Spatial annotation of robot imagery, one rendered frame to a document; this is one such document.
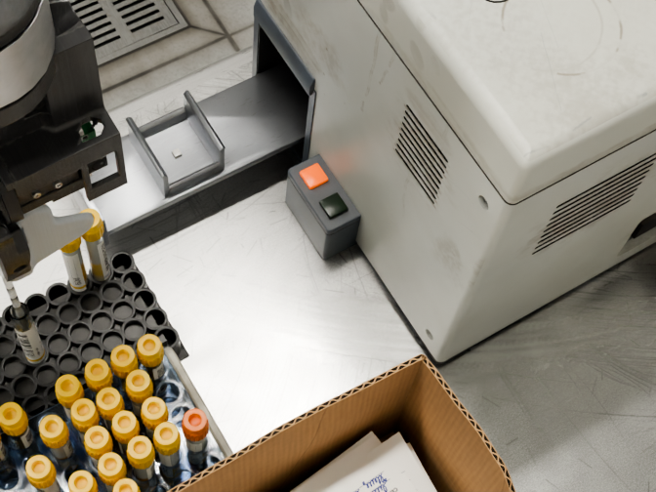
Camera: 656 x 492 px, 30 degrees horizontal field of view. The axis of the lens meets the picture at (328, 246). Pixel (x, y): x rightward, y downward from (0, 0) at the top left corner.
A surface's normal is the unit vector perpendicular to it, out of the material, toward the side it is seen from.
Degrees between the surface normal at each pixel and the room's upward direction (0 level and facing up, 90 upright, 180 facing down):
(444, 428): 89
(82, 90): 90
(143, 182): 0
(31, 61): 90
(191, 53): 0
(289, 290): 0
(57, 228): 92
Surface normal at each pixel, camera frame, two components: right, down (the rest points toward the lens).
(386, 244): -0.85, 0.44
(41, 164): 0.07, -0.43
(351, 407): 0.53, 0.73
